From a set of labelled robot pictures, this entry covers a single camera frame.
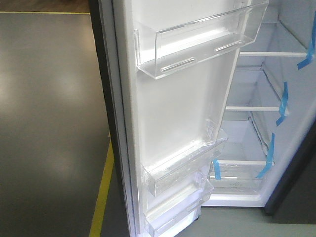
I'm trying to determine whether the dark grey fridge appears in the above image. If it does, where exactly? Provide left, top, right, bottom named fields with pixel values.
left=203, top=0, right=316, bottom=214

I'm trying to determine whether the clear lower door bin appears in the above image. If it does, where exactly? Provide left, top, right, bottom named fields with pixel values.
left=142, top=119, right=228, bottom=197

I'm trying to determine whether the clear bottom door bin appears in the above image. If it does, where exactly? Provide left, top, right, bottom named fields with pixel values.
left=145, top=172, right=214, bottom=237

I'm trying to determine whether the clear door bin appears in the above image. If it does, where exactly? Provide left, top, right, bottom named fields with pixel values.
left=145, top=172, right=214, bottom=237
left=132, top=0, right=269, bottom=79
left=142, top=119, right=228, bottom=197

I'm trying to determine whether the clear upper door bin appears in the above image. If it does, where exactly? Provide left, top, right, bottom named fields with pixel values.
left=132, top=0, right=269, bottom=79

